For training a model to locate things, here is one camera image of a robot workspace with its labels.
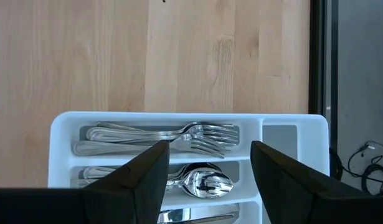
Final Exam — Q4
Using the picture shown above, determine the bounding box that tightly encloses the black cable coil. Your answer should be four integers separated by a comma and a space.
361, 163, 383, 197

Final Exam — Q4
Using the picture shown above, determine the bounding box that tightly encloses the white cutlery tray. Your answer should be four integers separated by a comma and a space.
47, 111, 331, 224

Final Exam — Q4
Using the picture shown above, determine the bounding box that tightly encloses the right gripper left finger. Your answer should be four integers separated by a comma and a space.
0, 139, 171, 224

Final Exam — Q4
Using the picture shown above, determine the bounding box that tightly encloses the black floor cable bundle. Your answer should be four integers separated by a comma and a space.
342, 141, 383, 180

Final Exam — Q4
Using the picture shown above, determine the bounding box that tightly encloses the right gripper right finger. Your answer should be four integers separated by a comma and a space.
250, 140, 383, 224

